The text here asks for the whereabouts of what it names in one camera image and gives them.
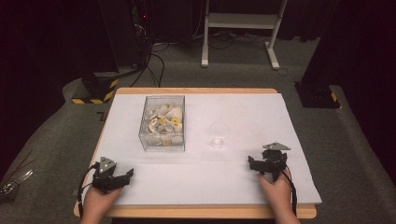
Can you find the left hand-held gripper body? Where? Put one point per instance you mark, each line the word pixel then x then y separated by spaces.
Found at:
pixel 106 180

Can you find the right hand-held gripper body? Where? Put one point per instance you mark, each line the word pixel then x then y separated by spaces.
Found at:
pixel 274 160

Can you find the clear plastic box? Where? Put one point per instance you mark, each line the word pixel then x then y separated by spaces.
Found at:
pixel 162 146

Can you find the pile of tea bags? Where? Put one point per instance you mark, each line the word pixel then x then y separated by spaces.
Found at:
pixel 165 123

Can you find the person's left hand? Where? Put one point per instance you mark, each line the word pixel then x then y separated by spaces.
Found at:
pixel 99 202

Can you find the person's right hand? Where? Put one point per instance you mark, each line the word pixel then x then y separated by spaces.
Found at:
pixel 277 194

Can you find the clear plastic cup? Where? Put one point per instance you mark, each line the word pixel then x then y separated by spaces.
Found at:
pixel 219 132

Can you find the wooden table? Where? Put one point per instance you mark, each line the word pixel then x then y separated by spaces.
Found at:
pixel 193 212

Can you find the black base with yellow mark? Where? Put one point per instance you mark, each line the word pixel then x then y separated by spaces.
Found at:
pixel 317 96

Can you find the black base with hazard tape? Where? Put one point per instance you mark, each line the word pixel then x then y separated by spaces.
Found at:
pixel 96 90

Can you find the metal rods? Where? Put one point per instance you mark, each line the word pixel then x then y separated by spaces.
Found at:
pixel 15 180

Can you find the white metal stand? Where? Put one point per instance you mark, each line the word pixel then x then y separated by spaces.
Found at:
pixel 243 21

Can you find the black equipment rack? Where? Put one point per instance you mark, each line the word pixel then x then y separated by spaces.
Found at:
pixel 127 31

